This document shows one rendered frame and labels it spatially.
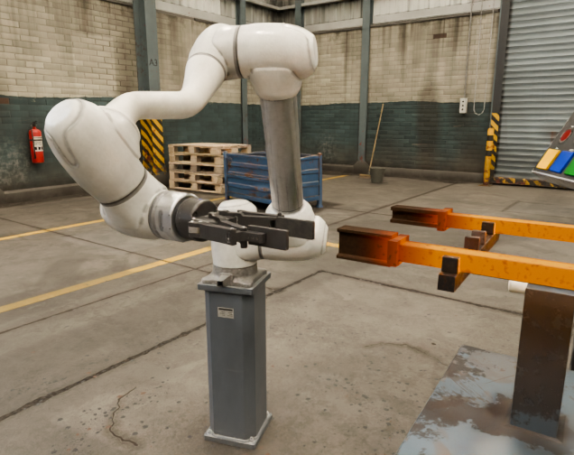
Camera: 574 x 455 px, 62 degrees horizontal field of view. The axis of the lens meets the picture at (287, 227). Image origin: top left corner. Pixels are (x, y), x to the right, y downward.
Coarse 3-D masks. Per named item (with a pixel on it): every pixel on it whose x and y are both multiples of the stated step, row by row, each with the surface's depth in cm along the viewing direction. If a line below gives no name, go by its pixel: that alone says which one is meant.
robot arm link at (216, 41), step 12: (216, 24) 125; (204, 36) 122; (216, 36) 120; (228, 36) 119; (192, 48) 121; (204, 48) 118; (216, 48) 119; (228, 48) 119; (228, 60) 120; (228, 72) 123
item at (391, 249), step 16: (352, 240) 67; (368, 240) 66; (384, 240) 65; (400, 240) 63; (352, 256) 67; (368, 256) 67; (384, 256) 65; (400, 256) 63; (416, 256) 62; (432, 256) 61; (464, 256) 58; (480, 256) 57; (496, 256) 57; (512, 256) 57; (480, 272) 58; (496, 272) 57; (512, 272) 56; (528, 272) 55; (544, 272) 54; (560, 272) 53
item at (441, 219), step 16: (400, 208) 87; (416, 208) 87; (448, 208) 86; (416, 224) 86; (432, 224) 85; (448, 224) 83; (464, 224) 81; (480, 224) 80; (496, 224) 78; (512, 224) 77; (528, 224) 76; (544, 224) 75; (560, 224) 75; (560, 240) 74
